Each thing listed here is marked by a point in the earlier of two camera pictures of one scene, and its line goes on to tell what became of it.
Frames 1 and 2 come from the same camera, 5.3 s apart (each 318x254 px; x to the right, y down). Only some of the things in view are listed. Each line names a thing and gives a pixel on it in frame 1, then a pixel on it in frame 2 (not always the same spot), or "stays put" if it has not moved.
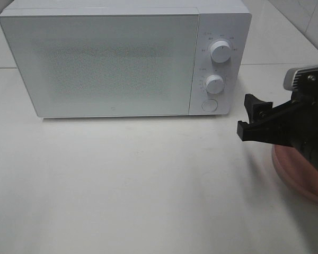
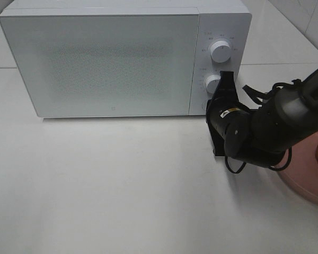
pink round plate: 301,173 stays put
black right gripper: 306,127 -> 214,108
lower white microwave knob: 214,84 stays put
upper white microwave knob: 220,52 stays put
